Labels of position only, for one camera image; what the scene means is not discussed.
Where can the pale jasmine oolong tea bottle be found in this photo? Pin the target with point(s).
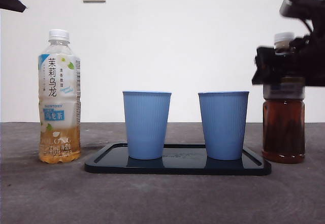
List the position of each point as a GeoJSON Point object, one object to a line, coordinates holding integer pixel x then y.
{"type": "Point", "coordinates": [59, 132]}

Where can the blue ribbed cup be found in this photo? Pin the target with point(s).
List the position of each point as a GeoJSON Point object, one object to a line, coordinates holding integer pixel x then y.
{"type": "Point", "coordinates": [146, 127]}
{"type": "Point", "coordinates": [223, 127]}

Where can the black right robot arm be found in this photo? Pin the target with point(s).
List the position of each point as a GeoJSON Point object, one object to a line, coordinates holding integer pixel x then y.
{"type": "Point", "coordinates": [317, 64]}

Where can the dark blue tray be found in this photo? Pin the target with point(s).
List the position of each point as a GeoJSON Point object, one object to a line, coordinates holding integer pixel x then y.
{"type": "Point", "coordinates": [182, 166]}

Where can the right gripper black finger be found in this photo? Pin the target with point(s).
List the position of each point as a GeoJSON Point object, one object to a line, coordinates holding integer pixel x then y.
{"type": "Point", "coordinates": [274, 67]}

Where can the dark oolong tea bottle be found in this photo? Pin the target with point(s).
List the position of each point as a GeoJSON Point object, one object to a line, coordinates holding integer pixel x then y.
{"type": "Point", "coordinates": [283, 127]}

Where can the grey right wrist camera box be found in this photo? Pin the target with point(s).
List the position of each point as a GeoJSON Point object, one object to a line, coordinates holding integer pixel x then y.
{"type": "Point", "coordinates": [297, 6]}

